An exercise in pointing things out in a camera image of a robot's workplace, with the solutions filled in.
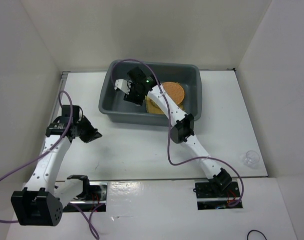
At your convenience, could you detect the grey plastic bin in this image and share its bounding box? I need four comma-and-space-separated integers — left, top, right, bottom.
99, 59, 202, 127

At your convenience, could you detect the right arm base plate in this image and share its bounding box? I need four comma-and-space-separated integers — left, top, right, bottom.
193, 181, 243, 210

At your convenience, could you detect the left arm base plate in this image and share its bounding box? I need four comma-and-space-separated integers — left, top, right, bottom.
54, 179, 107, 213

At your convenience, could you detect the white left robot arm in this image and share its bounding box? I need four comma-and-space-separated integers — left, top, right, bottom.
11, 105, 102, 226

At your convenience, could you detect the round orange woven tray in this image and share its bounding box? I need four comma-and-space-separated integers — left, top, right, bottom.
162, 82, 185, 105

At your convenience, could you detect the black cable loop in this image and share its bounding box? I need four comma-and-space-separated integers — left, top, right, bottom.
246, 229, 267, 240

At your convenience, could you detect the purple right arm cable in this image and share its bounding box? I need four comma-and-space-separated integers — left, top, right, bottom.
111, 58, 244, 207

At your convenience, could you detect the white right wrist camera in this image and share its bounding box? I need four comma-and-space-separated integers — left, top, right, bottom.
114, 79, 130, 95

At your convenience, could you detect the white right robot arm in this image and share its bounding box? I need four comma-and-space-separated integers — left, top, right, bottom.
124, 67, 232, 197

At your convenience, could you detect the square green-edged bamboo tray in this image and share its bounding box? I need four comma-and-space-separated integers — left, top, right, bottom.
144, 81, 186, 115

